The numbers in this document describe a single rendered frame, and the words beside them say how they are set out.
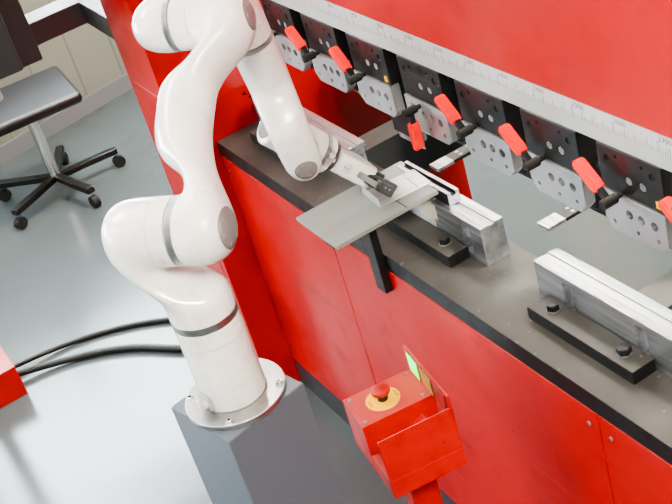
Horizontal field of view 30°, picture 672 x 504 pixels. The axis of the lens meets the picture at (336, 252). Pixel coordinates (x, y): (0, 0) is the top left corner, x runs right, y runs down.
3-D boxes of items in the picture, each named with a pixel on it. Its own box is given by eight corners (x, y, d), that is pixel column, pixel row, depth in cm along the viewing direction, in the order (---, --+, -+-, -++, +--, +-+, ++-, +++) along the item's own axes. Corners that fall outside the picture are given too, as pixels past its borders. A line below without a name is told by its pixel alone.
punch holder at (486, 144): (468, 155, 243) (451, 80, 234) (503, 136, 246) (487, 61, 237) (516, 179, 231) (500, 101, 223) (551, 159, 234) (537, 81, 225)
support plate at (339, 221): (296, 221, 276) (295, 217, 276) (393, 168, 285) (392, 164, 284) (337, 250, 262) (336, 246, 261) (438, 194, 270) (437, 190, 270)
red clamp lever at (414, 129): (410, 151, 255) (400, 109, 250) (427, 142, 257) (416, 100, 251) (415, 153, 254) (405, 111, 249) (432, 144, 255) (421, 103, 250)
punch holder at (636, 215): (607, 225, 212) (593, 141, 203) (645, 203, 214) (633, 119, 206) (670, 257, 200) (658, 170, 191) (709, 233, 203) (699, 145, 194)
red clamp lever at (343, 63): (326, 48, 267) (351, 83, 264) (342, 40, 268) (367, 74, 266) (325, 52, 268) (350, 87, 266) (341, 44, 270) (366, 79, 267)
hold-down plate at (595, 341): (528, 318, 245) (526, 306, 244) (550, 305, 247) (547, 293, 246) (634, 386, 222) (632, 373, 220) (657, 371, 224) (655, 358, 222)
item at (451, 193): (399, 177, 285) (396, 166, 283) (410, 171, 286) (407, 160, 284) (449, 206, 269) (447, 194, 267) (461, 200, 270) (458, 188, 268)
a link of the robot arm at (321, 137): (334, 149, 257) (324, 123, 264) (284, 123, 250) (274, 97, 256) (309, 178, 260) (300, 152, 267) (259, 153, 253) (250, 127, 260)
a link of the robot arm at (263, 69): (283, 60, 232) (333, 176, 253) (266, 16, 244) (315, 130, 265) (238, 79, 233) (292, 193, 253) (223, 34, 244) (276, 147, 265)
